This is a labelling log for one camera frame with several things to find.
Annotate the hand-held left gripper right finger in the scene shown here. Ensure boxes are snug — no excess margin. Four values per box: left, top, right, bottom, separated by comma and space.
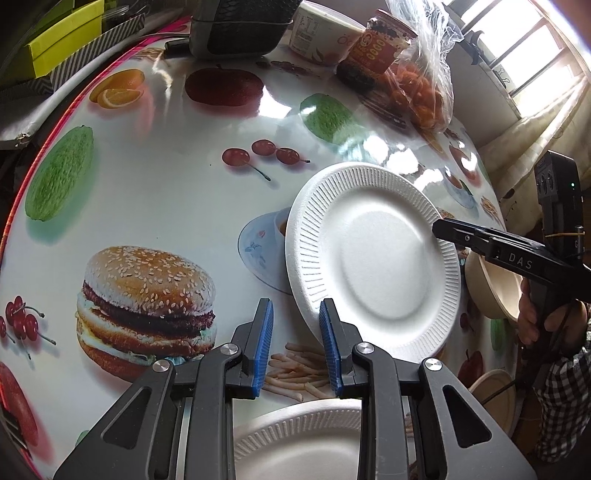
318, 298, 539, 480

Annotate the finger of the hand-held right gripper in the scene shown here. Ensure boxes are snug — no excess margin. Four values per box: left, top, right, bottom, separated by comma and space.
433, 218, 546, 261

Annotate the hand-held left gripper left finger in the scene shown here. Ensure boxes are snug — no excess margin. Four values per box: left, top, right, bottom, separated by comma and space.
53, 298, 275, 480

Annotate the beige paper bowl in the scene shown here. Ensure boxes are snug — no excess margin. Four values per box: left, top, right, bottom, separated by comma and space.
464, 251, 525, 321
468, 369, 519, 437

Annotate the white foam plate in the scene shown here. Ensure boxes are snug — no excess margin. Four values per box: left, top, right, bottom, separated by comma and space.
233, 399, 365, 480
285, 161, 462, 365

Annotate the person's right forearm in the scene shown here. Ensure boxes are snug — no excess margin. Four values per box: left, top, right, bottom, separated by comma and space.
531, 318, 591, 464

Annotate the person's right hand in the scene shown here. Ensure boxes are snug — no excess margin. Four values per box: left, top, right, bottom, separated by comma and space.
517, 279, 589, 358

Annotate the patterned curtain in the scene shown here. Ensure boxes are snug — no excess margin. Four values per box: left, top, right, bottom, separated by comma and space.
478, 76, 591, 232

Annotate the plastic bag of oranges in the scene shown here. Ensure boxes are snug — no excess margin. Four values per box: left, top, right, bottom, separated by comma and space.
382, 0, 457, 134

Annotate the fruit print tablecloth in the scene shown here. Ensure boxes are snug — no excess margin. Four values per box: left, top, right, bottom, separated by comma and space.
0, 16, 509, 480

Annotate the barred window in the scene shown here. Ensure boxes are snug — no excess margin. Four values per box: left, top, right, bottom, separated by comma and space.
443, 0, 591, 118

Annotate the red label jar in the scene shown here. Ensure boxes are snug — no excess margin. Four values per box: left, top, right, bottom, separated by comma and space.
336, 11, 416, 93

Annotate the white paper cup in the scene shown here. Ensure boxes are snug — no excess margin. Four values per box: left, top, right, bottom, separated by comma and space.
290, 1, 366, 65

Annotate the dark grey desk appliance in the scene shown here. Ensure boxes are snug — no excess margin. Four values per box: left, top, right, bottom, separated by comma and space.
190, 0, 303, 58

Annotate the grey striped box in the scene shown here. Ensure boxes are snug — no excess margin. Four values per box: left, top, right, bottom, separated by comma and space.
48, 13, 147, 92

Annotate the yellow-green box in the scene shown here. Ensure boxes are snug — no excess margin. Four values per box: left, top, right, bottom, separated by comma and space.
25, 0, 105, 78

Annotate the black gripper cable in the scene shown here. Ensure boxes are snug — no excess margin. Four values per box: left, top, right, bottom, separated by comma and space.
478, 376, 532, 407

